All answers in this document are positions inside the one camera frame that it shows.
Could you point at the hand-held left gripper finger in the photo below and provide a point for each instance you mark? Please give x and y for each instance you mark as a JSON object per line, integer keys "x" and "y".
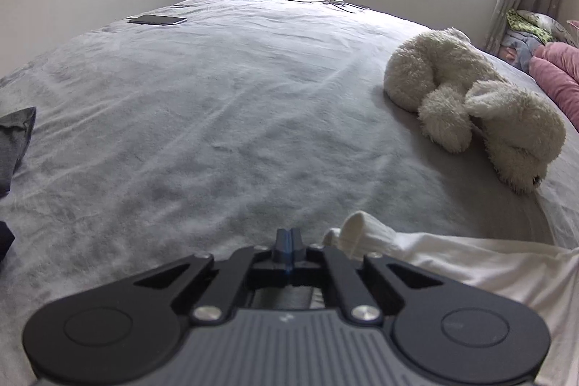
{"x": 294, "y": 252}
{"x": 284, "y": 252}

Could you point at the white pants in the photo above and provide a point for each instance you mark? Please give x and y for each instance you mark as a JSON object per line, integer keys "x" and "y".
{"x": 475, "y": 268}

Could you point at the pale blue clothes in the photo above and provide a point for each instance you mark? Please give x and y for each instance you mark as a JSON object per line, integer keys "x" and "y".
{"x": 518, "y": 49}

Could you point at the white plush dog toy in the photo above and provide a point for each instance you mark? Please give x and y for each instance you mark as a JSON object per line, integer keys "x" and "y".
{"x": 497, "y": 119}

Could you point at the black phone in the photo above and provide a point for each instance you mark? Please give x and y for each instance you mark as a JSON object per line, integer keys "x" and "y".
{"x": 156, "y": 20}

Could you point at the black cloth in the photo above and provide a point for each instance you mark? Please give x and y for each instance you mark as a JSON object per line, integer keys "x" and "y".
{"x": 5, "y": 241}

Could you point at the grey cloth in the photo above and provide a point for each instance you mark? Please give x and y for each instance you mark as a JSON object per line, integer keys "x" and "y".
{"x": 16, "y": 146}

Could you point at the pink folded quilt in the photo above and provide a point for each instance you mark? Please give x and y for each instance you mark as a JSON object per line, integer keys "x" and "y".
{"x": 561, "y": 78}

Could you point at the green and grey pillows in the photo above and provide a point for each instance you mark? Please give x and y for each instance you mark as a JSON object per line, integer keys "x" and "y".
{"x": 533, "y": 24}

